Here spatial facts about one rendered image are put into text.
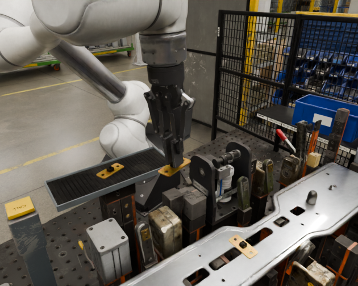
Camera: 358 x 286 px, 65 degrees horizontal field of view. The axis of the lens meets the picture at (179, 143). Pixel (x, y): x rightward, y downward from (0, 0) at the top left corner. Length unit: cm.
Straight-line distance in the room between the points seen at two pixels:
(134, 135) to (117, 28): 89
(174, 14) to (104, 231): 53
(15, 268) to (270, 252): 96
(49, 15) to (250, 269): 72
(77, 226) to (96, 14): 116
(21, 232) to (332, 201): 97
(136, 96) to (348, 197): 92
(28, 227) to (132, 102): 68
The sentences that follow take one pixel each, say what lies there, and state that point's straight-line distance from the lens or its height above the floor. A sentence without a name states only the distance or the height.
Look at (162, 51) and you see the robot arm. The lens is 54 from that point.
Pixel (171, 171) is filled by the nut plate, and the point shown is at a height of 128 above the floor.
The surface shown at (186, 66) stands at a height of 85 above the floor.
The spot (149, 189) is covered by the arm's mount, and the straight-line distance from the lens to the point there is 136.
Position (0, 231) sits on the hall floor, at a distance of 271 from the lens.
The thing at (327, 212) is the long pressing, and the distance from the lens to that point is 109.
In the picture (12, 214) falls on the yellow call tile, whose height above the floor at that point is 116.
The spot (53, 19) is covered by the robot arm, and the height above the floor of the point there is 161.
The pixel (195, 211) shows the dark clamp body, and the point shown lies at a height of 104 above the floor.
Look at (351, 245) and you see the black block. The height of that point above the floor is 99.
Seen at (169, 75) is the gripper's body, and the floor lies 150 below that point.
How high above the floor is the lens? 164
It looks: 28 degrees down
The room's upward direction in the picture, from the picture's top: straight up
